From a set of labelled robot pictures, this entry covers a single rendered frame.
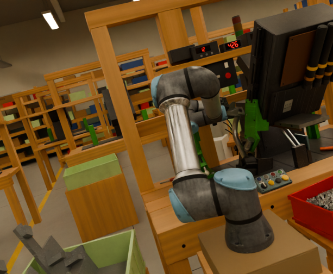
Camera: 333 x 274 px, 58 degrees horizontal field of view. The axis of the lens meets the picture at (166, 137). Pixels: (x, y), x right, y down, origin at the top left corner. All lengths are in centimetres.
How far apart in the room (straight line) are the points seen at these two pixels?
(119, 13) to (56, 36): 984
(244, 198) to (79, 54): 1076
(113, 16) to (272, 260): 142
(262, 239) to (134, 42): 1088
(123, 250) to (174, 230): 22
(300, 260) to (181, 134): 50
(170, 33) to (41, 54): 992
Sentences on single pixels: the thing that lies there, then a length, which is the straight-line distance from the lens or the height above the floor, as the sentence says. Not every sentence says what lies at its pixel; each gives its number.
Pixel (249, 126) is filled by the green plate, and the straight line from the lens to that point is 163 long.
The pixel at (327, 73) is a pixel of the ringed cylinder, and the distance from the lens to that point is 159.
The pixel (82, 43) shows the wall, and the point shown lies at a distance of 1150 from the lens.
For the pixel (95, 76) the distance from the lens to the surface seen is 832.
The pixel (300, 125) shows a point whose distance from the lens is 149.
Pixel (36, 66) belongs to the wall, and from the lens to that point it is 1157.
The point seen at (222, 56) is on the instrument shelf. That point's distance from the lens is 178.
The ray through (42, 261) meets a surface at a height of 102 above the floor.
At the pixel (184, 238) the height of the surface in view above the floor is 84.
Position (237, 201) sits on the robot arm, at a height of 109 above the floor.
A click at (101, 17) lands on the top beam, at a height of 190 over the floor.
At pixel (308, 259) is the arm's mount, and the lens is 99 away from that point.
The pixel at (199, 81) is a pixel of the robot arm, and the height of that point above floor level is 145.
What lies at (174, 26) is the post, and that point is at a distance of 184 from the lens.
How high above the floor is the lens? 148
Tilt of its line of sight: 10 degrees down
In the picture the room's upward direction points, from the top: 16 degrees counter-clockwise
